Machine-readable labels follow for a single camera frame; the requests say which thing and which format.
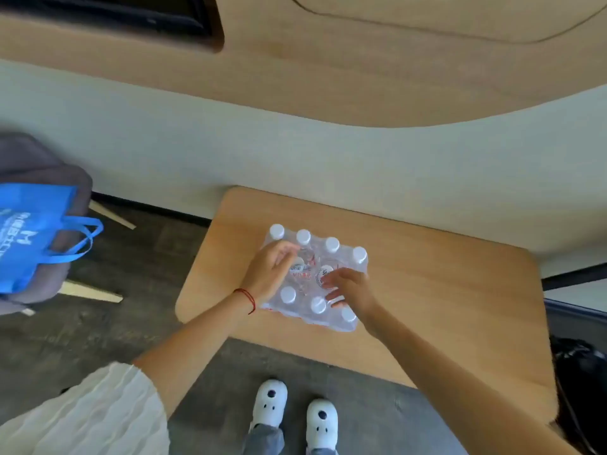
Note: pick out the blue tote bag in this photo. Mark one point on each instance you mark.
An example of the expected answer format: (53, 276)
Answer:
(28, 232)

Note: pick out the white right shoe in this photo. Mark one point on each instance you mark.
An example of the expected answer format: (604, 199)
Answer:
(322, 421)

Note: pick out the person's right fingers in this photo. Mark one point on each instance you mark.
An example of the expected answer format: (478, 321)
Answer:
(335, 278)

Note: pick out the person's right hand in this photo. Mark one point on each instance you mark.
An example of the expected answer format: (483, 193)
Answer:
(356, 291)

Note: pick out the person's left forearm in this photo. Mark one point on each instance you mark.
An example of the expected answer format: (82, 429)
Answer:
(199, 343)

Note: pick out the white shoe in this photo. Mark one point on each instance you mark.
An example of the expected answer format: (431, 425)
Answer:
(269, 402)
(322, 421)

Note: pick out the person's right forearm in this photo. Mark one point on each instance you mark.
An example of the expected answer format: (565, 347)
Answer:
(455, 388)

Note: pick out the white pleated sleeve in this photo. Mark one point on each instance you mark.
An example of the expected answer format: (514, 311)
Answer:
(90, 416)

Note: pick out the white left shoe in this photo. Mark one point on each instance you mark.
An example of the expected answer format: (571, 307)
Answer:
(269, 402)

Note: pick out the black framed screen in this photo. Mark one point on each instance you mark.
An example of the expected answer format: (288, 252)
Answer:
(118, 14)

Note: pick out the black plastic bag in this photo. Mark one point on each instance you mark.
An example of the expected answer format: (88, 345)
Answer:
(581, 388)

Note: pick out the grey jeans leg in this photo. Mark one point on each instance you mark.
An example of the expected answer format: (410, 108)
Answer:
(263, 441)
(323, 452)

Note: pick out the shrink-wrapped pack of water bottles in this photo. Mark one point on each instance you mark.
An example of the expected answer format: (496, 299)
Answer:
(313, 298)

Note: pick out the person's left hand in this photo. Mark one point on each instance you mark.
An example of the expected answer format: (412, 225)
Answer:
(265, 277)

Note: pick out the person's left fingers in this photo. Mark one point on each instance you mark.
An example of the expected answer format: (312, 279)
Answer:
(286, 252)

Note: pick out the grey chair with wooden legs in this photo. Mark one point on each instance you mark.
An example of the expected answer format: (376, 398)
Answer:
(33, 161)

